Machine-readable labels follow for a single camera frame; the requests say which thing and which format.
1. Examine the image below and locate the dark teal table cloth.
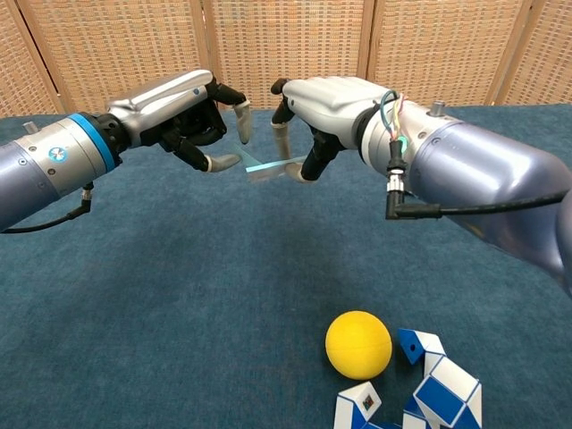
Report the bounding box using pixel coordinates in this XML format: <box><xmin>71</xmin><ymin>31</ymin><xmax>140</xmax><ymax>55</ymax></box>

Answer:
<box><xmin>0</xmin><ymin>103</ymin><xmax>572</xmax><ymax>429</ymax></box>

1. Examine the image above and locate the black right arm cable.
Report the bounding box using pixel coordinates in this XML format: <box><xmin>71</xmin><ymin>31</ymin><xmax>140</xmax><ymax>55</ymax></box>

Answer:
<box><xmin>384</xmin><ymin>137</ymin><xmax>572</xmax><ymax>222</ymax></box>

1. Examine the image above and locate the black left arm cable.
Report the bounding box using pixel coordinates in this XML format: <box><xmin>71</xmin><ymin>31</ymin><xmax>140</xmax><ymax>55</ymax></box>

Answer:
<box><xmin>0</xmin><ymin>181</ymin><xmax>96</xmax><ymax>235</ymax></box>

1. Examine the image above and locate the woven rattan screen panel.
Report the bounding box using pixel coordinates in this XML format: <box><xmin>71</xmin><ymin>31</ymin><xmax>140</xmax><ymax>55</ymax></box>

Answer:
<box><xmin>485</xmin><ymin>0</ymin><xmax>572</xmax><ymax>106</ymax></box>
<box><xmin>355</xmin><ymin>0</ymin><xmax>535</xmax><ymax>108</ymax></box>
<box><xmin>0</xmin><ymin>0</ymin><xmax>68</xmax><ymax>119</ymax></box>
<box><xmin>4</xmin><ymin>0</ymin><xmax>218</xmax><ymax>114</ymax></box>
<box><xmin>201</xmin><ymin>0</ymin><xmax>375</xmax><ymax>111</ymax></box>

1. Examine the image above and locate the yellow foam ball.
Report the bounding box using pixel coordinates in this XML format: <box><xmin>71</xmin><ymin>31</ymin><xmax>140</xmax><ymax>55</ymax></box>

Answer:
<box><xmin>324</xmin><ymin>310</ymin><xmax>394</xmax><ymax>382</ymax></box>

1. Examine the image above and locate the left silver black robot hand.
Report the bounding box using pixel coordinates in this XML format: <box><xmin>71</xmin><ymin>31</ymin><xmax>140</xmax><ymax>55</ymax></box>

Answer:
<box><xmin>105</xmin><ymin>69</ymin><xmax>252</xmax><ymax>173</ymax></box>

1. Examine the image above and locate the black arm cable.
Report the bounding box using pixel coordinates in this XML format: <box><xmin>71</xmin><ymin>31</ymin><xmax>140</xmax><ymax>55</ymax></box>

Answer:
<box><xmin>0</xmin><ymin>181</ymin><xmax>96</xmax><ymax>235</ymax></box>
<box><xmin>384</xmin><ymin>137</ymin><xmax>572</xmax><ymax>222</ymax></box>

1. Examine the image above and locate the blue white snake puzzle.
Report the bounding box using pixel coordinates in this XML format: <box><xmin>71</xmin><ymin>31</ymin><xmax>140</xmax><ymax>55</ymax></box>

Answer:
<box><xmin>332</xmin><ymin>327</ymin><xmax>484</xmax><ymax>429</ymax></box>

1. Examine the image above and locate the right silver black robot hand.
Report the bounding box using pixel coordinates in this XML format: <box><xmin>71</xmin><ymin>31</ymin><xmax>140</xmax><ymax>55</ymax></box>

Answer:
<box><xmin>270</xmin><ymin>76</ymin><xmax>388</xmax><ymax>184</ymax></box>

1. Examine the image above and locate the coloured wrist wire bundle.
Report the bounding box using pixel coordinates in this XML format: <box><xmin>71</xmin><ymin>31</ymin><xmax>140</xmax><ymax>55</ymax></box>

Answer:
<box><xmin>372</xmin><ymin>88</ymin><xmax>410</xmax><ymax>149</ymax></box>

